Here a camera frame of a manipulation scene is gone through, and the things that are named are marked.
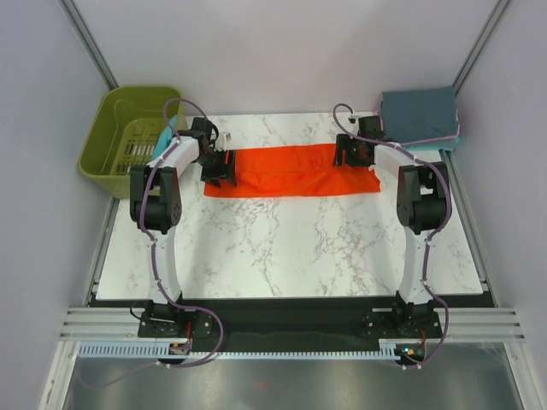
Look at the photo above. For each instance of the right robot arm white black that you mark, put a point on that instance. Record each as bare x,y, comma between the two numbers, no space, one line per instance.
423,203

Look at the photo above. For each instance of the aluminium frame rail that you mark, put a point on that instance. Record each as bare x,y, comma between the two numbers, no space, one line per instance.
84,324

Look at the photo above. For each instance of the orange t shirt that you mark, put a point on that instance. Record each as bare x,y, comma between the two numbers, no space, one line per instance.
299,170

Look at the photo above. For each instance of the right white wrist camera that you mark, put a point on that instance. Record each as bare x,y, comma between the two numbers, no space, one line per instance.
353,118

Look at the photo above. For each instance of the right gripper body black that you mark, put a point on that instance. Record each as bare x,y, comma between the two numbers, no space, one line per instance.
355,154

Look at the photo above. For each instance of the left aluminium corner post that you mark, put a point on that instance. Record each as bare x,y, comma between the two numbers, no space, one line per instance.
86,37

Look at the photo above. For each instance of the right aluminium corner post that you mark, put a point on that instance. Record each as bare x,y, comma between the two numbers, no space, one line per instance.
486,33

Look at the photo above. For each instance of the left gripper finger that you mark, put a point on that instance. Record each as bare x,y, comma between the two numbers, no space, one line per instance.
212,179
229,167

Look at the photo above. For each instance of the olive green plastic basket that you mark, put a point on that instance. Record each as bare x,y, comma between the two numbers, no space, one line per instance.
124,133

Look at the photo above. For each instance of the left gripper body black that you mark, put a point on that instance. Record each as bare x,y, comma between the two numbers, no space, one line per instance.
215,166

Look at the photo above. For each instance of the folded dark teal t shirt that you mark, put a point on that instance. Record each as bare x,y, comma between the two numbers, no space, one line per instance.
419,113

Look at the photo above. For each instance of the aluminium corner post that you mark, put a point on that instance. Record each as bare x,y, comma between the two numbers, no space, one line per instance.
486,33
86,37

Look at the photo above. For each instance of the light blue slotted cable duct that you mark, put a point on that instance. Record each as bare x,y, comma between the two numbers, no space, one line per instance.
164,350

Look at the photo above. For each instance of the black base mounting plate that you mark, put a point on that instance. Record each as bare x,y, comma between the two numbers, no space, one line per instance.
296,323

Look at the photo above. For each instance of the teal t shirt in basket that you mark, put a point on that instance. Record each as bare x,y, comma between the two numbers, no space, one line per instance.
165,138

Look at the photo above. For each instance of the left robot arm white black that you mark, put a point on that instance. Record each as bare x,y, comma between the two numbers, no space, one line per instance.
155,199

